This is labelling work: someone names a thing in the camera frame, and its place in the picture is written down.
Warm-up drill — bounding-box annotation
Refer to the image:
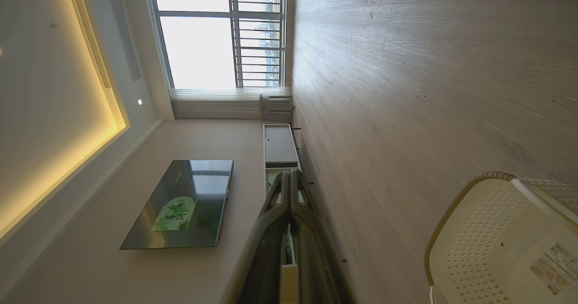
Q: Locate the white slatted stand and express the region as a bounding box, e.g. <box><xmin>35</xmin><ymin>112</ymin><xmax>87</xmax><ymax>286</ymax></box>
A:
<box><xmin>260</xmin><ymin>94</ymin><xmax>295</xmax><ymax>124</ymax></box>

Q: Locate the white brown TV cabinet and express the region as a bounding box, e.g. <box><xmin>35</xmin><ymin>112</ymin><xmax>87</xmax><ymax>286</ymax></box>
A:
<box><xmin>263</xmin><ymin>123</ymin><xmax>302</xmax><ymax>196</ymax></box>

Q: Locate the cream plastic laundry basket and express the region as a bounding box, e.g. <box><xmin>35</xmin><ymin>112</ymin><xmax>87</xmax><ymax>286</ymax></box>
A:
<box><xmin>424</xmin><ymin>172</ymin><xmax>578</xmax><ymax>304</ymax></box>

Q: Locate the white barcode sticker label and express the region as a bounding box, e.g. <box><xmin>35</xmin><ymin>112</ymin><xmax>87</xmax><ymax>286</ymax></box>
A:
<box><xmin>529</xmin><ymin>242</ymin><xmax>578</xmax><ymax>295</ymax></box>

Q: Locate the metal window railing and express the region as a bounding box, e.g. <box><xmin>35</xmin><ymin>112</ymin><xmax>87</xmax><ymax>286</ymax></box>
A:
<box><xmin>228</xmin><ymin>0</ymin><xmax>287</xmax><ymax>88</ymax></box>

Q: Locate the flat wall television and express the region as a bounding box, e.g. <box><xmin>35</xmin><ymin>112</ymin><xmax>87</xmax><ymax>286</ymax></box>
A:
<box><xmin>120</xmin><ymin>159</ymin><xmax>234</xmax><ymax>250</ymax></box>

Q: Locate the white sheer curtain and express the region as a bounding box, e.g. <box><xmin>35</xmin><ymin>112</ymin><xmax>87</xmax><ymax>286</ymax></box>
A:
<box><xmin>171</xmin><ymin>87</ymin><xmax>292</xmax><ymax>120</ymax></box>

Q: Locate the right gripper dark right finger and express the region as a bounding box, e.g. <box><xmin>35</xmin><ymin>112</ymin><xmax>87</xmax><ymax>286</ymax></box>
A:
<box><xmin>290</xmin><ymin>169</ymin><xmax>355</xmax><ymax>304</ymax></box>

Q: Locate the large window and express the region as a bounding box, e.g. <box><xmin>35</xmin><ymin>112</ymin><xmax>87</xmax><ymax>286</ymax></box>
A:
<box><xmin>144</xmin><ymin>0</ymin><xmax>296</xmax><ymax>90</ymax></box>

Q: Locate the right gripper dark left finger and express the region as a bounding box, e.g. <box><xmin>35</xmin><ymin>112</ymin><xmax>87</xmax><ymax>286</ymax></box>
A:
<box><xmin>221</xmin><ymin>171</ymin><xmax>292</xmax><ymax>304</ymax></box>

